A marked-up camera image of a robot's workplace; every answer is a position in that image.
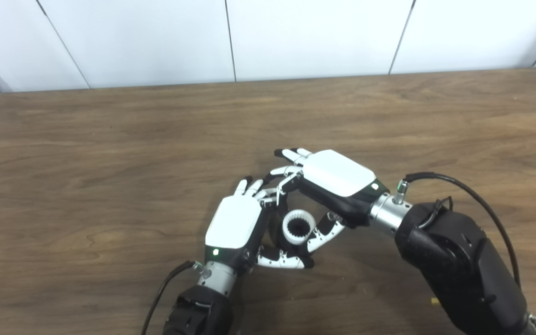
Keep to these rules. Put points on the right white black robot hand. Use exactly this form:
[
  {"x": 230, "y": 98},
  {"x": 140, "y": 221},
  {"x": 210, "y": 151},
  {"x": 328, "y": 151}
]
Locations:
[{"x": 338, "y": 174}]

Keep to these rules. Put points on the round black part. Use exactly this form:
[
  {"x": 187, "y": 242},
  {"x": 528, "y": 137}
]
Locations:
[{"x": 298, "y": 227}]

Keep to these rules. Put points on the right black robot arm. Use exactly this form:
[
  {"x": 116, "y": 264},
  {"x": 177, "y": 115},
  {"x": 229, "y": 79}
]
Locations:
[{"x": 463, "y": 270}]

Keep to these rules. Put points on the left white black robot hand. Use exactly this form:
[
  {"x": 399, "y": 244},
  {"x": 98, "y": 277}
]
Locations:
[{"x": 233, "y": 223}]

